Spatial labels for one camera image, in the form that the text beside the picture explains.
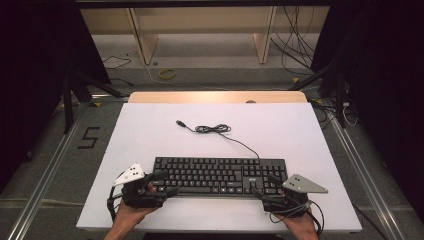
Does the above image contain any black metal stand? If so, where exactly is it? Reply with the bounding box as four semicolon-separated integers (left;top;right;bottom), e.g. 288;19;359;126
288;63;348;129

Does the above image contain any light wooden desk frame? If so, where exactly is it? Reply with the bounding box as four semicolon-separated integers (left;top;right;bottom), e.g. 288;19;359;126
79;5;330;66

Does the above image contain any left hand-held gripper cable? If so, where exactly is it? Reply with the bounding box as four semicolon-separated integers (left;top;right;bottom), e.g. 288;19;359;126
106;185;125;223

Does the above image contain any black tripod stand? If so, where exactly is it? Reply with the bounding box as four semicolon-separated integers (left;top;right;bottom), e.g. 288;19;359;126
61;71;124;134

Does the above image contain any yellow tape roll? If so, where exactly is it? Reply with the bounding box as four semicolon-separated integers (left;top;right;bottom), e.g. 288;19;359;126
158;68;177;80

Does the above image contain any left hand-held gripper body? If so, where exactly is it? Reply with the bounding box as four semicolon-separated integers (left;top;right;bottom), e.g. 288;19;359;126
113;162;168;209

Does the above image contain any black keyboard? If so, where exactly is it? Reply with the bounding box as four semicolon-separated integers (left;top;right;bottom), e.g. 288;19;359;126
152;156;289;199

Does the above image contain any metal floor rail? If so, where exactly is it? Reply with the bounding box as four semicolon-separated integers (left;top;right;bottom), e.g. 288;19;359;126
6;103;89;240
324;109;406;240

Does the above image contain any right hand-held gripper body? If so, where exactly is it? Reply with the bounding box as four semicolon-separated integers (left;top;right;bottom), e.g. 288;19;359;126
263;173;329;214

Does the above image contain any tangle of thin cables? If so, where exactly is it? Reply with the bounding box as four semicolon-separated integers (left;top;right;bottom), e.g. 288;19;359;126
311;98;359;128

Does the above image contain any black floor cable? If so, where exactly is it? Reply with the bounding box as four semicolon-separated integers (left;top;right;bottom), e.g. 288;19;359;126
101;55;133;70

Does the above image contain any person's left hand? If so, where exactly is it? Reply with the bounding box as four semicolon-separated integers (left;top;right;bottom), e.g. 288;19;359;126
114;200;158;227

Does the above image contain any dark curtain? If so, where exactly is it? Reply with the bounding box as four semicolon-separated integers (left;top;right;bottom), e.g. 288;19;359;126
0;0;112;194
311;0;424;214

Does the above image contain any black keyboard cable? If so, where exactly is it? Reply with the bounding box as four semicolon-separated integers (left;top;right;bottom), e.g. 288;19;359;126
175;119;261;160

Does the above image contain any person's right hand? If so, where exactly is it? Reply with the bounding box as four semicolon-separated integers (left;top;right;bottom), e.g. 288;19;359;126
274;208;318;234

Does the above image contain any white board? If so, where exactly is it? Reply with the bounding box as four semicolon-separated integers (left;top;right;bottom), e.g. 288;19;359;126
75;102;363;234

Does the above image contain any black overhead beam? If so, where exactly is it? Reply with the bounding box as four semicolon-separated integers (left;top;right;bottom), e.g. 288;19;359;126
74;0;334;9

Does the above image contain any bundle of black cables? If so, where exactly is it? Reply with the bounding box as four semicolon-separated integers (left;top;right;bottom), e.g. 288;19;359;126
269;6;316;77

